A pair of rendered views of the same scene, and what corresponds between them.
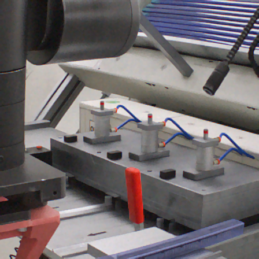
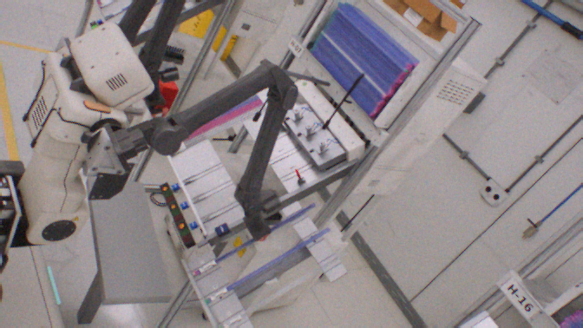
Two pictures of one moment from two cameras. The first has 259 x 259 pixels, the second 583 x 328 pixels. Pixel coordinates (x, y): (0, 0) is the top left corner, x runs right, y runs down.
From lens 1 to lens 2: 1.37 m
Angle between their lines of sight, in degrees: 43
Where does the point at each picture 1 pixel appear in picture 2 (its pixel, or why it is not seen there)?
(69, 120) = not seen: outside the picture
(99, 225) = (294, 160)
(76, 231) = (286, 166)
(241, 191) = (332, 160)
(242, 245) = (330, 177)
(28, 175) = (265, 232)
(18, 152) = (263, 226)
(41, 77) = not seen: outside the picture
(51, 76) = not seen: outside the picture
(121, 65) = (308, 64)
